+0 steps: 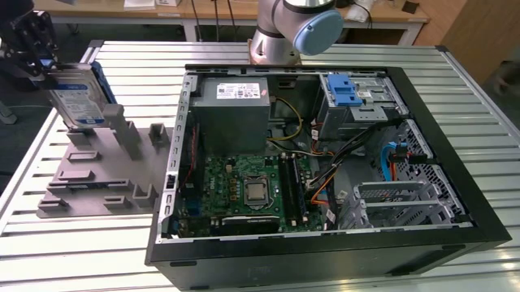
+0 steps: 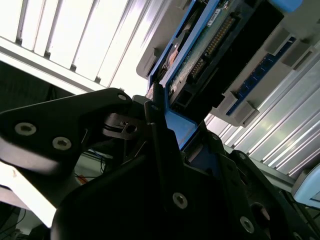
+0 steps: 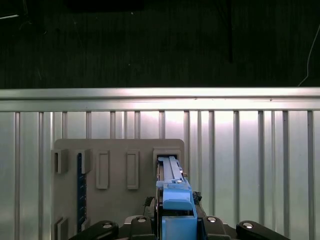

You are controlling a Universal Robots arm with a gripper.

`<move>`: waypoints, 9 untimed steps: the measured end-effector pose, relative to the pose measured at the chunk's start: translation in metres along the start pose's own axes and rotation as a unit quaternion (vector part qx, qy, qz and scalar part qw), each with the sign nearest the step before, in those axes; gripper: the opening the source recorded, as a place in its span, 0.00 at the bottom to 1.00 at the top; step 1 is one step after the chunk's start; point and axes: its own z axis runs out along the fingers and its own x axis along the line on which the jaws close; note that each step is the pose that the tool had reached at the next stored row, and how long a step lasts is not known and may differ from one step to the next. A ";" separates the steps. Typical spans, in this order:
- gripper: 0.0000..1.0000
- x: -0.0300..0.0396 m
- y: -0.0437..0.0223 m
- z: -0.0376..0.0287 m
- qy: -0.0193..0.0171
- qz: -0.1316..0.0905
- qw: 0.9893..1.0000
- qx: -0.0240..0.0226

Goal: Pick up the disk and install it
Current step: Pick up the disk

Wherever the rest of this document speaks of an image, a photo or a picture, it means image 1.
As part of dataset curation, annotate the hard disk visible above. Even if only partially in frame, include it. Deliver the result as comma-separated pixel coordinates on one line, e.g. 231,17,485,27
40,59,117,132

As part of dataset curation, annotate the blue data wire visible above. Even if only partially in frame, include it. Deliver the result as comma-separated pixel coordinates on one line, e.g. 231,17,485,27
379,141,409,184

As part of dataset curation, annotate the metal disk bay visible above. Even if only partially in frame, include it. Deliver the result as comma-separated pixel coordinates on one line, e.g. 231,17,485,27
351,181,458,229

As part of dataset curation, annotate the wooden desk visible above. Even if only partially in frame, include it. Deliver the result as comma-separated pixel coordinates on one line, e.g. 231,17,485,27
0,0,432,46

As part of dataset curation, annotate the grey parts rack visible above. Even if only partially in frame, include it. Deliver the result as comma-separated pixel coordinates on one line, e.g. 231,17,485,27
36,104,175,219

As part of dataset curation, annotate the grey power supply unit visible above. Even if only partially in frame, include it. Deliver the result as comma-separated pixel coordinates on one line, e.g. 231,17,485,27
190,75,273,156

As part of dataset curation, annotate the green motherboard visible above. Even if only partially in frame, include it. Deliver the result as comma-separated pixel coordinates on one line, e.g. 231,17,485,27
178,153,330,238

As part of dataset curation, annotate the CPU socket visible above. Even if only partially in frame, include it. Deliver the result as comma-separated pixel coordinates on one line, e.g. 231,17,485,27
242,175,273,211

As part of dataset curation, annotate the silver CPU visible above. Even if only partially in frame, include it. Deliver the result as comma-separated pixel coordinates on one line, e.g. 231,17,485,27
246,182,267,205

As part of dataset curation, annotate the blue plastic drive latch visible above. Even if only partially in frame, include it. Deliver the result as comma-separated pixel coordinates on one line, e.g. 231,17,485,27
326,74,366,107

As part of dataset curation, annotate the black graphics card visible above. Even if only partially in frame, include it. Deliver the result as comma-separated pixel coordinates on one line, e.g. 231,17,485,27
210,214,281,235

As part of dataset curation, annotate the white plastic bag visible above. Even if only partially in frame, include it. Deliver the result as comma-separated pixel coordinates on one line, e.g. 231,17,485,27
345,0,373,23

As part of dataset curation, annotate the black RAM stick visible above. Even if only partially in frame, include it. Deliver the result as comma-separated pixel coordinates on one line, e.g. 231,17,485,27
291,155,309,224

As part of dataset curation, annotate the metal optical drive cage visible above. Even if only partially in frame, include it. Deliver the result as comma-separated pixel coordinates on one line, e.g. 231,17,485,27
318,72,409,141

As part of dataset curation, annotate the black PC case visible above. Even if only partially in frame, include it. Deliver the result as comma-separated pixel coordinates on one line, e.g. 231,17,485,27
144,63,512,292

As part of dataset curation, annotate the wooden cabinet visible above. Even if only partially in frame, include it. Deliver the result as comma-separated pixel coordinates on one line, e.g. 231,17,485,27
416,0,520,85

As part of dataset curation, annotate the person in black shirt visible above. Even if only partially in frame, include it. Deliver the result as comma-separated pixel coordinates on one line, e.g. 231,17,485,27
492,59,520,96

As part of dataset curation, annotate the yellow wire bundle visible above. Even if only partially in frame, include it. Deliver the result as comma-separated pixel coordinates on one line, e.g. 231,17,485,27
266,96,305,142

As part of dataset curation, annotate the white black wire bundle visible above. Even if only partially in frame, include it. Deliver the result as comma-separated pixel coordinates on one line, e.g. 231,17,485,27
267,141,338,158

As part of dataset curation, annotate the black cable bundle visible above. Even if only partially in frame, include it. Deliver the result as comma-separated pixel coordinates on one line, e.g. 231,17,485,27
306,117,409,191

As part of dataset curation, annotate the orange wire bundle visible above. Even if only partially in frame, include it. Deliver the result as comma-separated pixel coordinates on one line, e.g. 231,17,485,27
310,187,330,207

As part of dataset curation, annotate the disk power wire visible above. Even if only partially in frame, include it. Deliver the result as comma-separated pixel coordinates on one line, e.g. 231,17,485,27
387,151,430,182

